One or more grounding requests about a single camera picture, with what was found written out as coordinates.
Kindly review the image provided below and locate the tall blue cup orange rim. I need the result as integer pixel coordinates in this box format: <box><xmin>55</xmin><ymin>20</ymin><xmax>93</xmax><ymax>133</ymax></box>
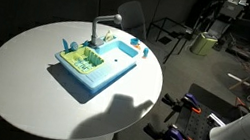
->
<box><xmin>141</xmin><ymin>47</ymin><xmax>151</xmax><ymax>59</ymax></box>

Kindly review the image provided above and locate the light blue toy sink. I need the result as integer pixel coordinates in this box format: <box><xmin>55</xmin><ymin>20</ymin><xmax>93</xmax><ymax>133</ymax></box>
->
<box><xmin>49</xmin><ymin>26</ymin><xmax>143</xmax><ymax>102</ymax></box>

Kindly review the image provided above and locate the orange toy saucer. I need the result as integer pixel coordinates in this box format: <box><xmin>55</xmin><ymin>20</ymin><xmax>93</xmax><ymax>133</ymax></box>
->
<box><xmin>133</xmin><ymin>42</ymin><xmax>143</xmax><ymax>51</ymax></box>

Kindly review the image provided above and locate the blue toy mug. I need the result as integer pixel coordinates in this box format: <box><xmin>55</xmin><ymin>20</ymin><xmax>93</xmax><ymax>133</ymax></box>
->
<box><xmin>129</xmin><ymin>37</ymin><xmax>141</xmax><ymax>47</ymax></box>

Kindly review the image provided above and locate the cream toy soap bottle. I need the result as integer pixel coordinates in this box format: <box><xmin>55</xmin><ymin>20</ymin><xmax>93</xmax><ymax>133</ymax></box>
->
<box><xmin>103</xmin><ymin>29</ymin><xmax>116</xmax><ymax>44</ymax></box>

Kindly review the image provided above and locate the yellow-green toy dish rack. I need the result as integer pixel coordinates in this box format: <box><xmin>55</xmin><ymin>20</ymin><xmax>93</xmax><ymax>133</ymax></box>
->
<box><xmin>57</xmin><ymin>42</ymin><xmax>107</xmax><ymax>78</ymax></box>

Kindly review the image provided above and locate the small blue toy utensil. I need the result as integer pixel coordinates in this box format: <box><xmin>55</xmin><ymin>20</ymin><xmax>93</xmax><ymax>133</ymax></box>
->
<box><xmin>81</xmin><ymin>39</ymin><xmax>91</xmax><ymax>48</ymax></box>

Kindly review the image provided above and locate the grey toy faucet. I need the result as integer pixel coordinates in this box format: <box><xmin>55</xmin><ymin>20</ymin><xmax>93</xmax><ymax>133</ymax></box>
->
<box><xmin>87</xmin><ymin>9</ymin><xmax>124</xmax><ymax>52</ymax></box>

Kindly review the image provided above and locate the grey chair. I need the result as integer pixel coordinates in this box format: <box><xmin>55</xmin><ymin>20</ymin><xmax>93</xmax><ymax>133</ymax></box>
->
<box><xmin>113</xmin><ymin>0</ymin><xmax>153</xmax><ymax>41</ymax></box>

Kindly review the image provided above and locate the light blue toy plate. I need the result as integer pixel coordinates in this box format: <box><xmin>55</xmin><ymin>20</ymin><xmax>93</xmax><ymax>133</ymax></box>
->
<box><xmin>68</xmin><ymin>40</ymin><xmax>80</xmax><ymax>52</ymax></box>

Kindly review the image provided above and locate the blue toy spatula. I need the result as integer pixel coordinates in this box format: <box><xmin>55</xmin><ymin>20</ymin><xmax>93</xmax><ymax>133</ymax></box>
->
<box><xmin>60</xmin><ymin>38</ymin><xmax>71</xmax><ymax>54</ymax></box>

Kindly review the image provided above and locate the green waste bin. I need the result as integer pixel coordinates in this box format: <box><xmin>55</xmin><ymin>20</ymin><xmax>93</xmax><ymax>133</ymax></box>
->
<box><xmin>188</xmin><ymin>29</ymin><xmax>220</xmax><ymax>59</ymax></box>

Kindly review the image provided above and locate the grey equipment rack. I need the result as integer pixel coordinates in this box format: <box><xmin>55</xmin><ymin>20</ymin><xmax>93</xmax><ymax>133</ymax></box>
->
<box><xmin>200</xmin><ymin>0</ymin><xmax>250</xmax><ymax>42</ymax></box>

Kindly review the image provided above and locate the short aluminium rail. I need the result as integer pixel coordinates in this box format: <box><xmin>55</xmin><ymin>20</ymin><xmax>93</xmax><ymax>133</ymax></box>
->
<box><xmin>206</xmin><ymin>112</ymin><xmax>228</xmax><ymax>128</ymax></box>

